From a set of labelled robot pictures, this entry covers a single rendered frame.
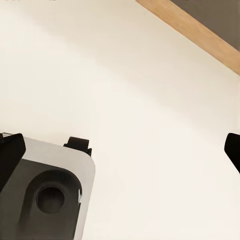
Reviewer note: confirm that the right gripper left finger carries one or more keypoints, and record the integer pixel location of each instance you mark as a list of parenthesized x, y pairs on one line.
[(12, 149)]

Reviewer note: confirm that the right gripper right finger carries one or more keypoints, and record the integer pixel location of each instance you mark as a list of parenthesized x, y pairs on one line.
[(232, 149)]

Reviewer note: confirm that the cabinet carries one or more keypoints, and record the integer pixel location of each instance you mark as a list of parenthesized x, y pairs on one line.
[(222, 17)]

